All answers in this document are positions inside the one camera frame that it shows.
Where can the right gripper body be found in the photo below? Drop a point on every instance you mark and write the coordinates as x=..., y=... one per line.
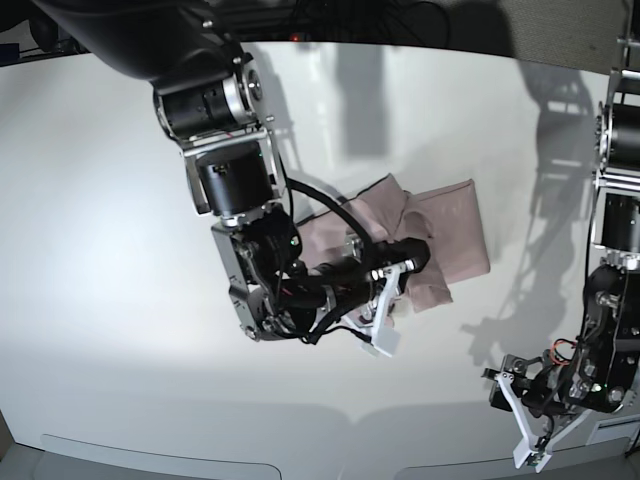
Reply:
x=365, y=304

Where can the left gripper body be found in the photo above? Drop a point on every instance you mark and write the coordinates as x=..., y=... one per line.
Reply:
x=530, y=390

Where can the mauve T-shirt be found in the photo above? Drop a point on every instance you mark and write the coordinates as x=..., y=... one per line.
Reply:
x=448, y=219

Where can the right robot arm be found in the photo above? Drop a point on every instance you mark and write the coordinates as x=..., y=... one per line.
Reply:
x=209, y=101

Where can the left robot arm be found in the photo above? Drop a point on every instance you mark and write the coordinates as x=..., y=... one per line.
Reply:
x=603, y=368

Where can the power strip with red light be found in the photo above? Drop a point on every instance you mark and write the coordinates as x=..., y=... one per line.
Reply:
x=296, y=37

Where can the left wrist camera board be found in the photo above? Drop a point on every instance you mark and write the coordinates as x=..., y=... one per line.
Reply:
x=525, y=456

